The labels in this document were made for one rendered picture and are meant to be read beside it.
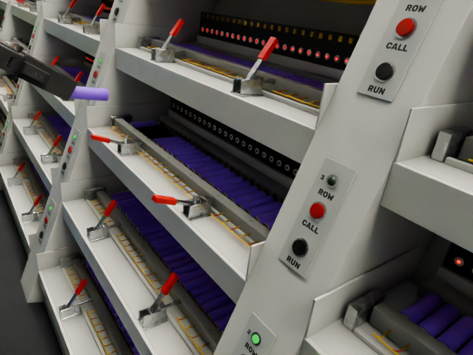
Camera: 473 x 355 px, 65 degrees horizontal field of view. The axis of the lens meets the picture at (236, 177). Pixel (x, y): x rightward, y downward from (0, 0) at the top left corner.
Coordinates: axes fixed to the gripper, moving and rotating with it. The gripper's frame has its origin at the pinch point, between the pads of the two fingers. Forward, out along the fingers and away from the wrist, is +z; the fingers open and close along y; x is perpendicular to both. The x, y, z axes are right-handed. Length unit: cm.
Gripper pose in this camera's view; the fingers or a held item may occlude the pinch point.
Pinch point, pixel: (45, 77)
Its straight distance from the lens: 58.0
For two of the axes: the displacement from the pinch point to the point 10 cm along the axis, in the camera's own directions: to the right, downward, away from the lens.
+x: 5.1, -8.6, -0.6
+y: 5.8, 3.9, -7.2
